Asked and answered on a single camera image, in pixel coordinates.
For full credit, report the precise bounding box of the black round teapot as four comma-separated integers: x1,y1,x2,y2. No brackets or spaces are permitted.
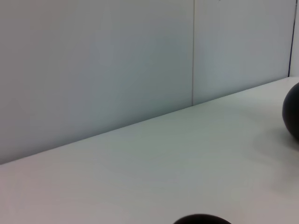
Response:
282,82,299,142

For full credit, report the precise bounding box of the small dark teacup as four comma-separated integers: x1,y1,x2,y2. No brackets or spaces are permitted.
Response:
172,213,232,224

